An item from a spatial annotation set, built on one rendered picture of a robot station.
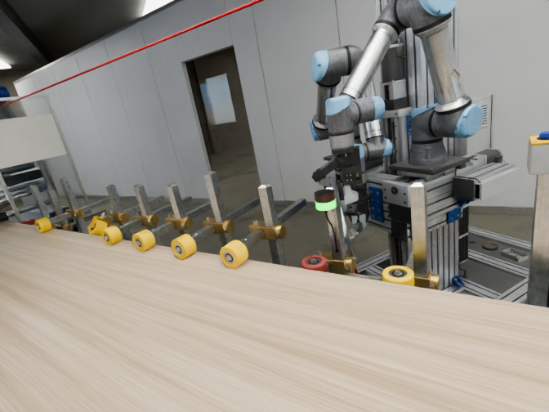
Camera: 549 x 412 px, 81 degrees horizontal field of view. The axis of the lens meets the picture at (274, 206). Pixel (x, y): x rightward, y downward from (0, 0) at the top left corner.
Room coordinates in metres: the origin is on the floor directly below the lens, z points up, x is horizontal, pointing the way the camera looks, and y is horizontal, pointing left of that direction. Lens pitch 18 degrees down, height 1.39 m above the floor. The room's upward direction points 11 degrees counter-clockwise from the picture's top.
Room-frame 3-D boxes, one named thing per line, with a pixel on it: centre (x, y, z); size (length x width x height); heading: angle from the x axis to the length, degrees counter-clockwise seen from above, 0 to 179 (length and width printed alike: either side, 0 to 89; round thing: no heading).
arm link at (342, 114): (1.01, -0.25, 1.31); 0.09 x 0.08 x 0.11; 111
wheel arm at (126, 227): (1.61, 0.62, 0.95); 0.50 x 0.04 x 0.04; 144
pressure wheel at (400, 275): (0.74, -0.29, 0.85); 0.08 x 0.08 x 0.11
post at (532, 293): (0.64, -0.59, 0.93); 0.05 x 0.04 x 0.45; 54
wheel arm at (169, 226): (1.46, 0.42, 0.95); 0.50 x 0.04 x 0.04; 144
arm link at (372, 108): (1.06, -0.33, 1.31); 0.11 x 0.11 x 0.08; 21
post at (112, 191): (1.68, 0.83, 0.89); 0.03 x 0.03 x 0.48; 54
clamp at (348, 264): (0.96, -0.16, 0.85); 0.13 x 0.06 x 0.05; 54
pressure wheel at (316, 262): (0.89, -0.09, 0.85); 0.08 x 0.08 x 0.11
